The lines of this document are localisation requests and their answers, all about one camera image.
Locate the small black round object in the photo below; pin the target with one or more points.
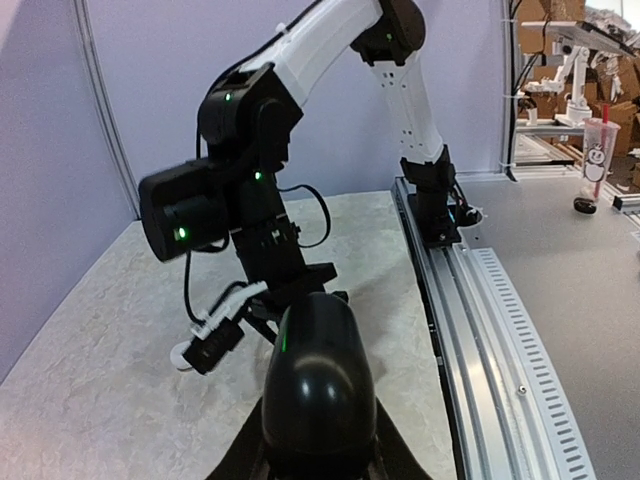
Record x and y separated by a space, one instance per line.
585 206

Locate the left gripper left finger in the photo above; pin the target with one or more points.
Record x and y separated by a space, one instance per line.
245 458

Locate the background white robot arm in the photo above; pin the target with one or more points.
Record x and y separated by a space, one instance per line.
573 70

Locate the right metal corner post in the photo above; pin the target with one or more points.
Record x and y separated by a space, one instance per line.
103 107

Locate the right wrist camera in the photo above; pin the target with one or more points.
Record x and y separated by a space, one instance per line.
220 332

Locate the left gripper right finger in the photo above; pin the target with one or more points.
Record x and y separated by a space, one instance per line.
392 458

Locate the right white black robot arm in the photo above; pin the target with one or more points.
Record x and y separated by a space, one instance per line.
228 194

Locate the white earbud charging case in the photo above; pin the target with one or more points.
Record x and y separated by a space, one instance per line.
177 356

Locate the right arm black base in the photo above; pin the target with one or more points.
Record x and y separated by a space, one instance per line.
439 206

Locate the bubble tea plastic cup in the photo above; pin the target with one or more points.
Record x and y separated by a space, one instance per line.
600 135

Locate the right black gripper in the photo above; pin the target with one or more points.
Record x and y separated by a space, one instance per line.
270 252

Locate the black oval charging case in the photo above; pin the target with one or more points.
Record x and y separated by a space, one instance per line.
318 398

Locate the cardboard boxes pile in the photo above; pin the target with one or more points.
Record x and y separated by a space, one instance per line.
541 28

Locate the aluminium front rail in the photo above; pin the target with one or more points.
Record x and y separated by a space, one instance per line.
509 414

